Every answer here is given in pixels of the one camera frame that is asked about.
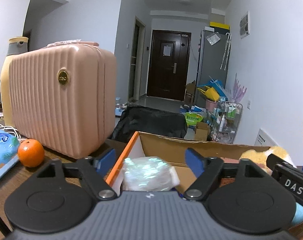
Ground yellow and black box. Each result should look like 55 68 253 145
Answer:
210 21 229 30

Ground clear plastic packet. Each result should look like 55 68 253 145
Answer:
121 156 180 192

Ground light blue tissue packet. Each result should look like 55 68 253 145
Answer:
0 130 20 188

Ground pink item on suitcase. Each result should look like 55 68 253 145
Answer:
46 39 100 48

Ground light blue cloth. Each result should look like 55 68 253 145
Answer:
292 201 303 227

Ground white wall panel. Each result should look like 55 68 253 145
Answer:
240 10 250 39

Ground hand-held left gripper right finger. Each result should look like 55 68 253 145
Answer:
183 147 267 202

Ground pink ribbed suitcase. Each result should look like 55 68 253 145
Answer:
8 42 117 159

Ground black bag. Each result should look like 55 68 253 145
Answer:
109 106 188 143

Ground orange fruit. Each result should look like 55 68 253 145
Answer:
18 139 45 168

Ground purple wall decoration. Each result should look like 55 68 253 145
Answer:
230 73 247 103

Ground light blue plastic item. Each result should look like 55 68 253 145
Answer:
115 97 128 115

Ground yellow bag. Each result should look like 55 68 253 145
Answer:
197 86 221 100

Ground yellow plush toy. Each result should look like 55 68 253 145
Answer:
239 146 297 173

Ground pink bucket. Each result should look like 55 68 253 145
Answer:
205 98 219 112

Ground wire cart with toiletries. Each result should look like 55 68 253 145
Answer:
215 101 243 143

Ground white folded umbrella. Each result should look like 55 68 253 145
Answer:
220 32 232 71

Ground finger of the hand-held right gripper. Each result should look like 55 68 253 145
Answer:
266 154 284 172

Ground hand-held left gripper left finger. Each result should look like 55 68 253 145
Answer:
38 148 117 200

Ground yellow jug with grey collar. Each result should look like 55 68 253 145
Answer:
0 37 29 128

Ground clear plastic bag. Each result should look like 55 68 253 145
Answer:
207 34 221 46

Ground blue bags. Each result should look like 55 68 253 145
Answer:
198 79 228 99

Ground grey refrigerator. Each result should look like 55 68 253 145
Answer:
195 28 231 98

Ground white charger cable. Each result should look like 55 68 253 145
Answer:
0 123 22 140

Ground white board with print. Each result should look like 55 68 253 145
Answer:
254 128 279 147

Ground dark brown door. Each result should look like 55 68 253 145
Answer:
146 29 192 102

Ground green packet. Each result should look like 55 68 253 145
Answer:
185 111 204 127

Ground cardboard box with orange edge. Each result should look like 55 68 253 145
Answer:
105 131 272 193

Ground small open cardboard box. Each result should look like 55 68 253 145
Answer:
194 122 211 141

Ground brown cardboard box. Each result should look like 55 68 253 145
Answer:
185 80 196 104

